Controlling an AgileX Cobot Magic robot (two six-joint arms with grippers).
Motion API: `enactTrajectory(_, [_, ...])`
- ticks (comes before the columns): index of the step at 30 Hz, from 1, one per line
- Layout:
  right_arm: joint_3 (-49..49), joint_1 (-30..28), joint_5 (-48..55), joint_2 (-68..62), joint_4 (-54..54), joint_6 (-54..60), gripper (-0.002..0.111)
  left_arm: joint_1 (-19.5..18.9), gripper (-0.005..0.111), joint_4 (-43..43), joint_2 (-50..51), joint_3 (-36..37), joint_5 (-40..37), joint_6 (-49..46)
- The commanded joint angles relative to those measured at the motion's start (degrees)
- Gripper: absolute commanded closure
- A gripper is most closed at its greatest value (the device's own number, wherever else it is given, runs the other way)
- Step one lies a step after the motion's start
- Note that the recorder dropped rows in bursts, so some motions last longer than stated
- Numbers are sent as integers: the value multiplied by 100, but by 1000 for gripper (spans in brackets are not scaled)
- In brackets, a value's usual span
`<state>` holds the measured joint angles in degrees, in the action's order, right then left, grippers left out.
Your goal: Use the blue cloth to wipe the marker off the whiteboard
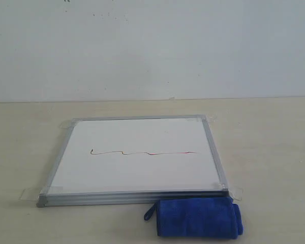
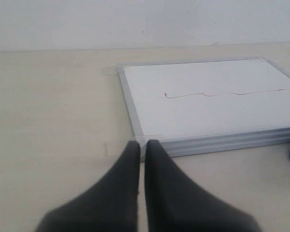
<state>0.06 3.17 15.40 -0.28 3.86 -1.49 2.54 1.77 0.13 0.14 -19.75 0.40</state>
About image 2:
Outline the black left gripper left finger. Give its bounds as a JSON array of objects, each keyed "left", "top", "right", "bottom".
[{"left": 36, "top": 141, "right": 140, "bottom": 232}]

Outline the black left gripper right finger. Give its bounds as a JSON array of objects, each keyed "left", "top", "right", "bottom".
[{"left": 145, "top": 140, "right": 261, "bottom": 232}]

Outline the white board with aluminium frame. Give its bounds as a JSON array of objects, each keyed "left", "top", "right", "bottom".
[{"left": 116, "top": 57, "right": 290, "bottom": 157}]

